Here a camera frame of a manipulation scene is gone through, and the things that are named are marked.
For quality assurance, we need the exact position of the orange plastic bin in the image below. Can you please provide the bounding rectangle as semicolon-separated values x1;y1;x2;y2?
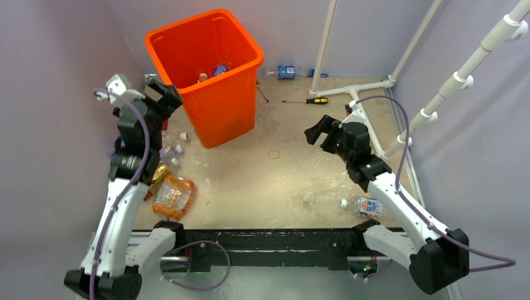
144;9;264;149

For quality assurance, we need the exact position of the small label clear bottle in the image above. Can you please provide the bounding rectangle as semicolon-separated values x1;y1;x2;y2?
339;196;384;218

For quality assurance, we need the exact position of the pepsi label bottle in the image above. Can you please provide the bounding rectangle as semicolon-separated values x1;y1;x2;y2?
211;64;229;78

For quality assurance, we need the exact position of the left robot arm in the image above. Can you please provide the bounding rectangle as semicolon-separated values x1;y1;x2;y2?
64;74;186;299

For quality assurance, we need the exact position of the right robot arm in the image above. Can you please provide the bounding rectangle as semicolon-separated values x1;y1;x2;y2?
304;115;470;294

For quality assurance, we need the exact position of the yellow black screwdriver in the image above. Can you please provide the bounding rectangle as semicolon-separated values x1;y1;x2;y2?
282;97;329;105

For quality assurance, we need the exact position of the small clear white-cap bottle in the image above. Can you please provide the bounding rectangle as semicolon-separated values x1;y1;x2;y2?
159;144;183;166

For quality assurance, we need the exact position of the tan rubber band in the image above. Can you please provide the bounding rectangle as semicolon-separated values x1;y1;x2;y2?
267;149;281;159

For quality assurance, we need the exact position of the crushed orange label bottle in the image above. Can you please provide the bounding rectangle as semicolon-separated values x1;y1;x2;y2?
152;174;196;221

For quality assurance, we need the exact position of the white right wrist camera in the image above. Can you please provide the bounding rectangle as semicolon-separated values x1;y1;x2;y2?
341;100;367;125

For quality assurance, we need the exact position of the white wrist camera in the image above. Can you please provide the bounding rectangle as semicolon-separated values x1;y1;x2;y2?
341;100;367;125
95;74;146;108

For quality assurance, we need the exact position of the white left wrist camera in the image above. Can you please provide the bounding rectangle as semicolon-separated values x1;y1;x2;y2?
95;74;146;108

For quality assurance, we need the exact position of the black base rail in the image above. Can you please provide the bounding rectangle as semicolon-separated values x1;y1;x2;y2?
162;220;378;272

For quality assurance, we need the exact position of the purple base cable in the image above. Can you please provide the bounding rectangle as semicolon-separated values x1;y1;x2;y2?
159;241;231;293

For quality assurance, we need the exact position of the white pvc pipe frame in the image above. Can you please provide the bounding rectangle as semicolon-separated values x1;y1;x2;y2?
308;0;530;160

